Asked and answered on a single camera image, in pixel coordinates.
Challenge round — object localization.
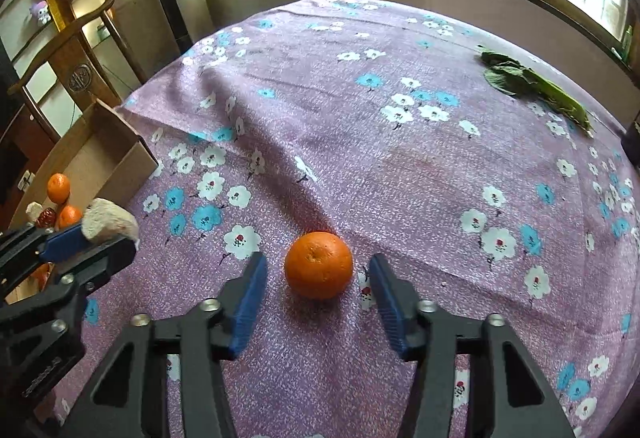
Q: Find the white yam chunk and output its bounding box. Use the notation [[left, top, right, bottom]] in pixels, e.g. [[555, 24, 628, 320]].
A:
[[25, 202, 43, 223], [80, 197, 139, 244]]

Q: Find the wooden chair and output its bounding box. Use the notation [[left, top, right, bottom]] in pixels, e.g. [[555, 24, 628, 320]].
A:
[[6, 0, 148, 143]]

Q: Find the cardboard box tray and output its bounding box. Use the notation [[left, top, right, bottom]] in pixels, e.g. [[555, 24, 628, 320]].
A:
[[4, 97, 160, 304]]

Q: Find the green bottle on sill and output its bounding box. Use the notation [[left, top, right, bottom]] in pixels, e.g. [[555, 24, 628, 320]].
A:
[[622, 25, 634, 62]]

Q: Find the large front orange tangerine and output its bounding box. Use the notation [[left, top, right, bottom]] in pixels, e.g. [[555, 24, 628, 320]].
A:
[[58, 205, 84, 230]]

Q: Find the purple plush toy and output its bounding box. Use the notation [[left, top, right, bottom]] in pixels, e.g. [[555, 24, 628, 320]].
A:
[[30, 0, 52, 26]]

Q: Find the white yam chunk back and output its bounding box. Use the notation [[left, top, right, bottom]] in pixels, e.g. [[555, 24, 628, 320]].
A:
[[80, 197, 139, 244]]

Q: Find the dried red date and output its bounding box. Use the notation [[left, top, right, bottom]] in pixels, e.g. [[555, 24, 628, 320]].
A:
[[35, 207, 58, 229]]

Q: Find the dark small jar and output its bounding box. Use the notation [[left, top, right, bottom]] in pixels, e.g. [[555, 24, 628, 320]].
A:
[[620, 113, 640, 168]]

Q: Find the green leafy vegetable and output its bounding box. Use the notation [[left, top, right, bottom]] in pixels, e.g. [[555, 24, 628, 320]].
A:
[[480, 50, 591, 133]]

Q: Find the purple floral tablecloth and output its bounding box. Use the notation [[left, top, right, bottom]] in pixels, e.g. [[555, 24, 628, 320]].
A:
[[55, 0, 639, 437]]

